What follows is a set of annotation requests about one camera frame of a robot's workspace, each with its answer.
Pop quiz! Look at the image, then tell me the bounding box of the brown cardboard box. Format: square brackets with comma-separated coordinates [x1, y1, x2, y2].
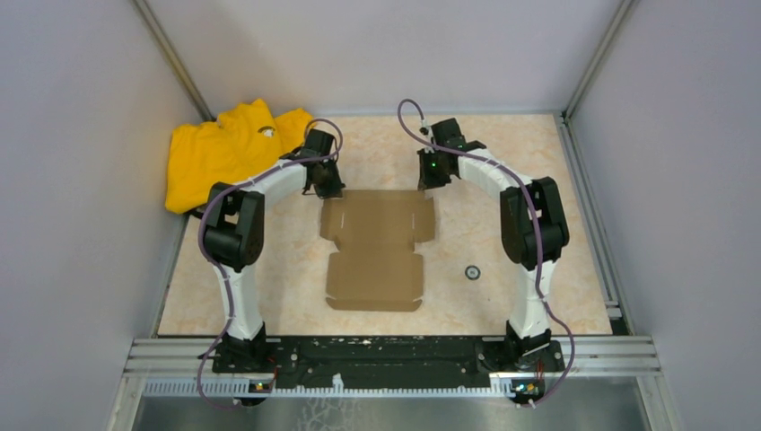
[319, 189, 436, 312]

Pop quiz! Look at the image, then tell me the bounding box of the purple cable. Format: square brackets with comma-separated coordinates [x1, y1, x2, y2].
[196, 118, 345, 411]
[396, 98, 577, 409]

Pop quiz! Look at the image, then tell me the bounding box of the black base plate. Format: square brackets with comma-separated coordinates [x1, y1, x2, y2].
[212, 336, 566, 392]

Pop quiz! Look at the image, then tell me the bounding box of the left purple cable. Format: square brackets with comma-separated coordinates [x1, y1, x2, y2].
[196, 118, 345, 411]

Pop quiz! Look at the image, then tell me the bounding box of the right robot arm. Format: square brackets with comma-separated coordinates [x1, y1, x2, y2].
[418, 119, 570, 370]

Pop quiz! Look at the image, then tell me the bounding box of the black garment under shirt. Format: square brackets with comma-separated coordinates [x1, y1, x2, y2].
[185, 205, 206, 219]

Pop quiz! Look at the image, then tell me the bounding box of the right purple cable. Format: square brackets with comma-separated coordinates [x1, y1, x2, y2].
[396, 98, 577, 409]

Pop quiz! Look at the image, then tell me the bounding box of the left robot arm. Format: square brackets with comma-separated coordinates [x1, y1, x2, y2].
[197, 128, 345, 374]

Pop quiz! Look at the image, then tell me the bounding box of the yellow shirt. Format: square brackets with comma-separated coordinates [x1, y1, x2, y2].
[164, 99, 313, 214]

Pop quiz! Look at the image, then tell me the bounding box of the aluminium frame rail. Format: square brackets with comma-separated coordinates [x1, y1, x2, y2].
[124, 336, 661, 399]

